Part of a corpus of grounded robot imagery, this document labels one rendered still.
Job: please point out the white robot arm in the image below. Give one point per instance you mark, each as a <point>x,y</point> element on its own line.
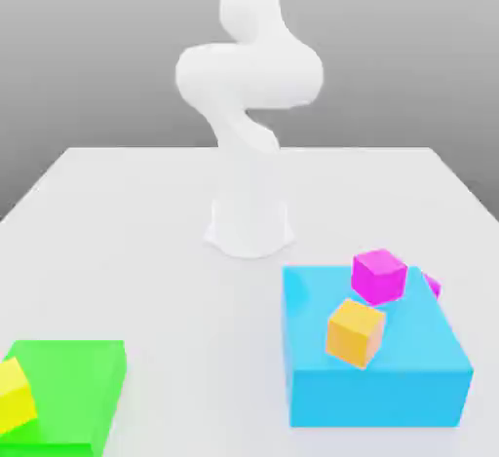
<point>249,79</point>

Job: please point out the small magenta cube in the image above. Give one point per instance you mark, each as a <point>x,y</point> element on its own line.
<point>380,277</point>
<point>434,286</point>

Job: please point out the small orange cube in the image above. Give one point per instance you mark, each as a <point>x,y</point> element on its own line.
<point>351,334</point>

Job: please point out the small yellow cube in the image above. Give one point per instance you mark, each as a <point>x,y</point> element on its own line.
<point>13,394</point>

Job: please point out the large blue box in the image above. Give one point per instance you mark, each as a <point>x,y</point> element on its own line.
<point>409,390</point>

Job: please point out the large green box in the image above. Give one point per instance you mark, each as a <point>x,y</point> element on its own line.
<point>74,387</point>

